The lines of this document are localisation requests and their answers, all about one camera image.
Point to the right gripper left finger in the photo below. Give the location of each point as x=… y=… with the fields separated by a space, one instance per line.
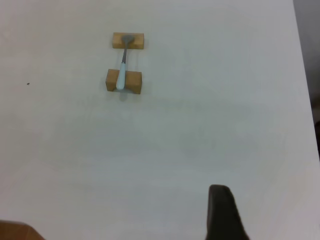
x=15 y=231

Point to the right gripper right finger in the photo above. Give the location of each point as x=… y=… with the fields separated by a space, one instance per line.
x=221 y=212

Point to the arched wooden block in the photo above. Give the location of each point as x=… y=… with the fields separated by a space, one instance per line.
x=133 y=81

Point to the flat rectangular wooden block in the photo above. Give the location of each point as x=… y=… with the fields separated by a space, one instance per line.
x=117 y=43

